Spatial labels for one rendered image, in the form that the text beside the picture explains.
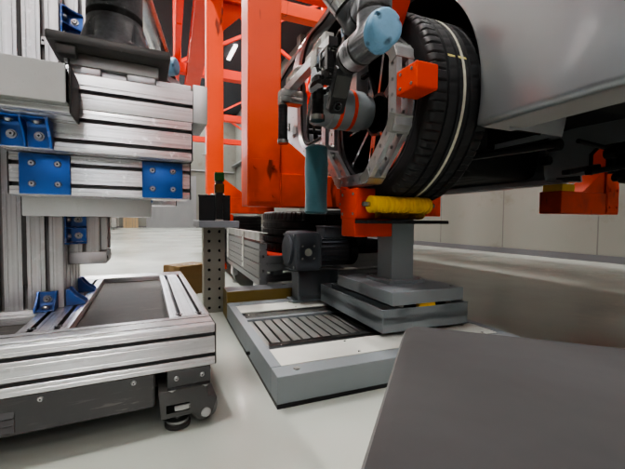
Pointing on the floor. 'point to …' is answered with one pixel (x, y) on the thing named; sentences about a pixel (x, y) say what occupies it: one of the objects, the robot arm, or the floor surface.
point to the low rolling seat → (499, 404)
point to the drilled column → (213, 268)
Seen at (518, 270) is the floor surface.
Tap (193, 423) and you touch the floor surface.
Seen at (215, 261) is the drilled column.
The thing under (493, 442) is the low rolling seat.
